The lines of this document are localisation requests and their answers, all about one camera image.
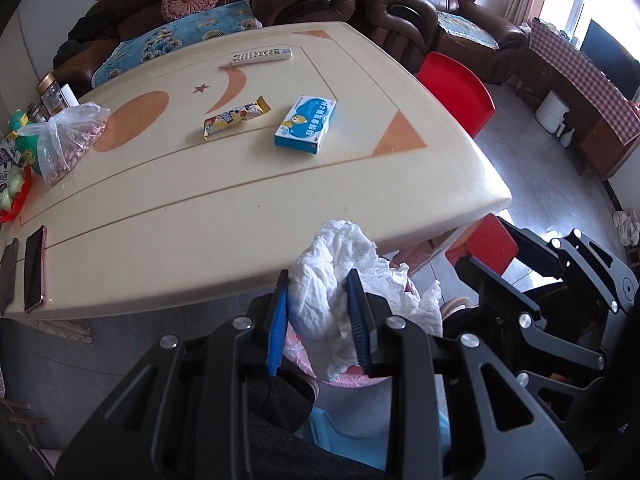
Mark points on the white cloth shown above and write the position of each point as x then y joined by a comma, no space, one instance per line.
627,227

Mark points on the black smartphone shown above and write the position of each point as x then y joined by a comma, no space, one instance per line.
35,270

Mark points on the glass jar copper lid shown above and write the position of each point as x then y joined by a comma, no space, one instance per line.
50,95

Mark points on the pink trash bin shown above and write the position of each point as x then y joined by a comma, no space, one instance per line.
295,355

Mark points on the blue medicine box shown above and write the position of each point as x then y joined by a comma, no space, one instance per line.
306,125

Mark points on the red fruit tray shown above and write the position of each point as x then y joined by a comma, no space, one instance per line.
22,197

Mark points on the green cartoon bottle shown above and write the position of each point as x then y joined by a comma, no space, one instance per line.
25,135

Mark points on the pale green fruit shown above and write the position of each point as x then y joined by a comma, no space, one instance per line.
6,200
14,180

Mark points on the white bottle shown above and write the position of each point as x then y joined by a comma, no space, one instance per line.
567,137

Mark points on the clear plastic bag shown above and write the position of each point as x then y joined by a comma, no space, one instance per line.
320,280

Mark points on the blue slipper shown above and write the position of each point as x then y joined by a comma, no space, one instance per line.
325,425

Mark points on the plastic bag of peanuts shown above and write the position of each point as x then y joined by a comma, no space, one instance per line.
65,145

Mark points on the cream wooden table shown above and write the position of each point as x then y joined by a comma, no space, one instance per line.
200,210

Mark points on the checkered tablecloth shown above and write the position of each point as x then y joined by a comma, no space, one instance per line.
575,70

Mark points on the white round appliance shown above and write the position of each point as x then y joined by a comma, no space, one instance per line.
552,112

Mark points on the white remote control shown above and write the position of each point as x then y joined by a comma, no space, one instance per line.
261,55

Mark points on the dark wallet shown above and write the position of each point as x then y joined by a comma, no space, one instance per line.
9,275

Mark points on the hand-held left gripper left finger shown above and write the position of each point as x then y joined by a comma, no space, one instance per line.
277,330

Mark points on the blue floral sofa cover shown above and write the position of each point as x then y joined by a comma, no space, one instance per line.
190,35

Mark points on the red plastic stool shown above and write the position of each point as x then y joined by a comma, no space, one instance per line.
455,90

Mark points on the person's left leg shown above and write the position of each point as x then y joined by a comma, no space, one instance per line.
300,450

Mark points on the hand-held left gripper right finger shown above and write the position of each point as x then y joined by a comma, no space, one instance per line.
357,320

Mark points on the pink slipper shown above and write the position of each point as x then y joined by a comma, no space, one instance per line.
457,305

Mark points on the black television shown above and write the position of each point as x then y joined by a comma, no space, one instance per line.
610,55

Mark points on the snack bar wrapper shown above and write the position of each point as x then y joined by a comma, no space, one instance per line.
235,117

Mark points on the blue lace seat cover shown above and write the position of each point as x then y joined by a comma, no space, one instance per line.
467,30

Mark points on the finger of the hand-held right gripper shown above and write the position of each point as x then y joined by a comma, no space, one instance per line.
540,245
500,290

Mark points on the wooden sideboard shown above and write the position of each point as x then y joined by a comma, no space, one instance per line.
595,130

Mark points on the dark clothes pile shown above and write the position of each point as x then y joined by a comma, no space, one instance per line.
87,37

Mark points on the brown leather sofa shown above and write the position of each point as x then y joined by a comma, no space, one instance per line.
300,0

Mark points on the round pink knitted cushion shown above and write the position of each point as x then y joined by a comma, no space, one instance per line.
190,1

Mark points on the small red box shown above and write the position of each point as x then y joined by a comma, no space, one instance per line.
487,242

